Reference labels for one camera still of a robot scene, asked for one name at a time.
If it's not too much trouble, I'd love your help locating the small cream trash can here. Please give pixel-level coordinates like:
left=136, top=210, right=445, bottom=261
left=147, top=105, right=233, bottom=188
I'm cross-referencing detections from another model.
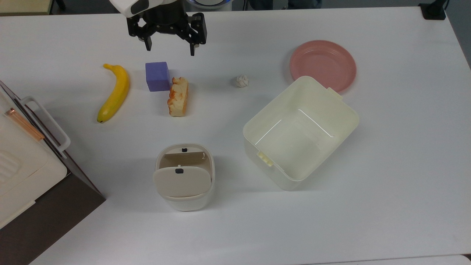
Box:
left=153, top=143, right=216, bottom=212

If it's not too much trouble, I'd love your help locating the pink plastic plate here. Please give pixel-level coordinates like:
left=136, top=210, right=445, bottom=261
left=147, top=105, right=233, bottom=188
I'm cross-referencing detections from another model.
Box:
left=290, top=40, right=357, bottom=93

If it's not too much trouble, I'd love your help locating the cream plastic storage bin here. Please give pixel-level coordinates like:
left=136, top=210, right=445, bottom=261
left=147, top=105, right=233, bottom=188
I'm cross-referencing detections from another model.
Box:
left=242, top=75, right=360, bottom=191

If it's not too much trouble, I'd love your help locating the toasted bread piece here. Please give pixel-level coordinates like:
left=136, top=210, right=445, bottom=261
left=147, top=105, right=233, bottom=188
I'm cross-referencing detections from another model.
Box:
left=167, top=77, right=189, bottom=117

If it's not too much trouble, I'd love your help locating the yellow banana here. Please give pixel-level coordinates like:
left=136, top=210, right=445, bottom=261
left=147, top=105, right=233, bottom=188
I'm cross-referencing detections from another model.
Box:
left=97, top=63, right=130, bottom=124

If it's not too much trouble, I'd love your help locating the black table clamp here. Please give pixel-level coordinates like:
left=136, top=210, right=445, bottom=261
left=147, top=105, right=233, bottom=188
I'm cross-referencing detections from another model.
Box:
left=419, top=0, right=450, bottom=20

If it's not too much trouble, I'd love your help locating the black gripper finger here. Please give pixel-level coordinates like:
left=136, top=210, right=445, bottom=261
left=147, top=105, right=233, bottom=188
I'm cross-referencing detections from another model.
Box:
left=127, top=17, right=153, bottom=51
left=184, top=13, right=207, bottom=56

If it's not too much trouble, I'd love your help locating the purple cube block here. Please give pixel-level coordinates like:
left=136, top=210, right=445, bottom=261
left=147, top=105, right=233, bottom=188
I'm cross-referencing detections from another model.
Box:
left=145, top=61, right=171, bottom=92

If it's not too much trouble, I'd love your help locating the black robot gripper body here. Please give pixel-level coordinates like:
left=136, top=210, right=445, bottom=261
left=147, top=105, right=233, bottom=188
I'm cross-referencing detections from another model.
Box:
left=140, top=0, right=192, bottom=38

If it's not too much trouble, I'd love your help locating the cream toaster oven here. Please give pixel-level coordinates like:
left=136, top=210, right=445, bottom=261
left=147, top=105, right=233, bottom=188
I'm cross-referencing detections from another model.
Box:
left=0, top=80, right=107, bottom=265

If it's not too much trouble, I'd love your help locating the white oven door handle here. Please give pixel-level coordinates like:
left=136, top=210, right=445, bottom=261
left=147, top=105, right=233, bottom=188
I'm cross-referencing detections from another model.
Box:
left=20, top=96, right=71, bottom=153

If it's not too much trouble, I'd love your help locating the wooden furniture piece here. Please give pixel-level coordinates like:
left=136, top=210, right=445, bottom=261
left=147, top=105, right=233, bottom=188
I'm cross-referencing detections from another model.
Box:
left=0, top=0, right=54, bottom=16

